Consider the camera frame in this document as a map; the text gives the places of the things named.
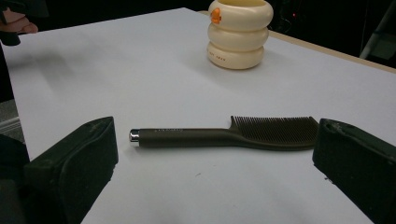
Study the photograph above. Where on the white table cover sheet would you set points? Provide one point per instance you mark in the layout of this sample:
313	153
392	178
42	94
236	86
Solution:
124	77

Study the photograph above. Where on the cream ringed holder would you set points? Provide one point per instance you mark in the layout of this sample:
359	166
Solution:
238	37

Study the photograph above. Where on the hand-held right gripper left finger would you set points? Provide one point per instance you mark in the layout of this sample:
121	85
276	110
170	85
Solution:
84	155

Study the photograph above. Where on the dark brown comb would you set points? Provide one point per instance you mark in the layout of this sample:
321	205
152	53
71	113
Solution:
224	137

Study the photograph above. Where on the grey metal stand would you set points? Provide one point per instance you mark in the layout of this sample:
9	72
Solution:
378	31

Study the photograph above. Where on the dark equipment with red light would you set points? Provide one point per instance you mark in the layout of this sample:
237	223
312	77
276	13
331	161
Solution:
291	15

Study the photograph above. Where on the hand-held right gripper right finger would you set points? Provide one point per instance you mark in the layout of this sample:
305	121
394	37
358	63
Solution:
358	155

